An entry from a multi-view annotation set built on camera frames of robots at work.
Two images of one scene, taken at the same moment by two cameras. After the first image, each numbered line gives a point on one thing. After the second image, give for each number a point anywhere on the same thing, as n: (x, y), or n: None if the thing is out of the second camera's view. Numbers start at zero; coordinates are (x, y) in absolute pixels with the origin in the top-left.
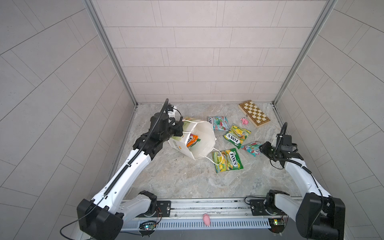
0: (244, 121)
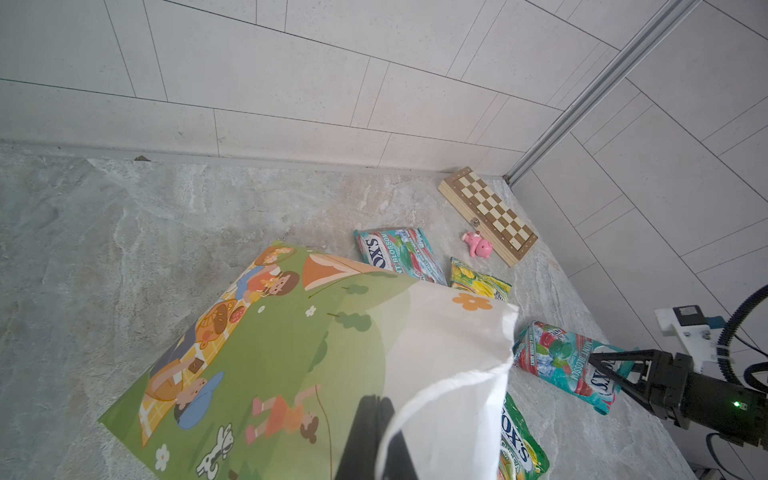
0: (477, 245)
